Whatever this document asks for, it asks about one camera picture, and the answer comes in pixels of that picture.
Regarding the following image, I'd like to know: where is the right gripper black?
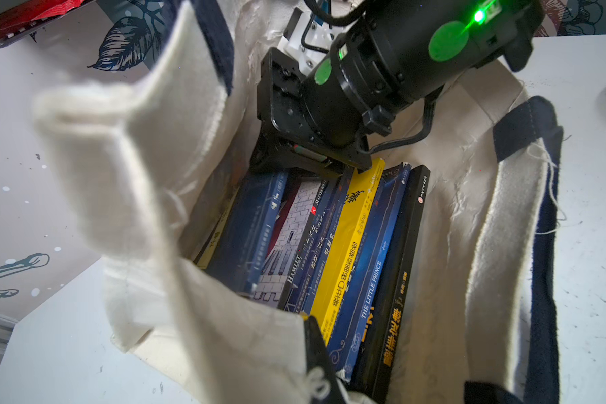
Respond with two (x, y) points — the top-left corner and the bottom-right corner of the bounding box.
(250, 48), (372, 179)

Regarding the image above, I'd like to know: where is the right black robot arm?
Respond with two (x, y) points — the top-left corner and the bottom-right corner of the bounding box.
(250, 1), (545, 178)

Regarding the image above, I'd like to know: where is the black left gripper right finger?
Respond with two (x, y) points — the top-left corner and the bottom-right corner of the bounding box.
(464, 381), (524, 404)

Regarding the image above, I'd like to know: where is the yellow spine book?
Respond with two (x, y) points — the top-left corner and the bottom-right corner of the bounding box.
(310, 158), (385, 343)

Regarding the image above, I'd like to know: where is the The Little Prince book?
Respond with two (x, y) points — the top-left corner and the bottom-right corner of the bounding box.
(328, 163), (411, 384)

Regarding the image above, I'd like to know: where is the black book yellow lettering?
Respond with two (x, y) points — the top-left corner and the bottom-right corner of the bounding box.
(350, 165), (430, 403)

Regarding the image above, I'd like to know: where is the cream canvas tote bag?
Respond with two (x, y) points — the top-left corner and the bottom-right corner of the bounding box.
(32, 1), (563, 403)

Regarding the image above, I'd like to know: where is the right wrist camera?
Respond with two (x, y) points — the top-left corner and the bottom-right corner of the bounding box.
(277, 8), (347, 77)

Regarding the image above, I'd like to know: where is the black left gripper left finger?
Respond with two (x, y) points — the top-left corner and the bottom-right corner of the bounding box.
(304, 317), (346, 404)

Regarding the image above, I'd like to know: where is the dark blue thin book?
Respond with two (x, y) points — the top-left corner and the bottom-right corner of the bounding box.
(206, 171), (288, 296)
(297, 168), (354, 316)
(279, 178), (340, 313)

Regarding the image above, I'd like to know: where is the Chuba cassava chips bag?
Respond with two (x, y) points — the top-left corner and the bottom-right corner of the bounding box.
(0, 0), (84, 31)

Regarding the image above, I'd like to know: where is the black wire wall basket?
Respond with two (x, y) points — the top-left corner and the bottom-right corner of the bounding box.
(0, 0), (93, 49)

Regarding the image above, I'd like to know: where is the Hamlet castle cover book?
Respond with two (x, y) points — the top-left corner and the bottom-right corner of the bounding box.
(252, 173), (324, 311)

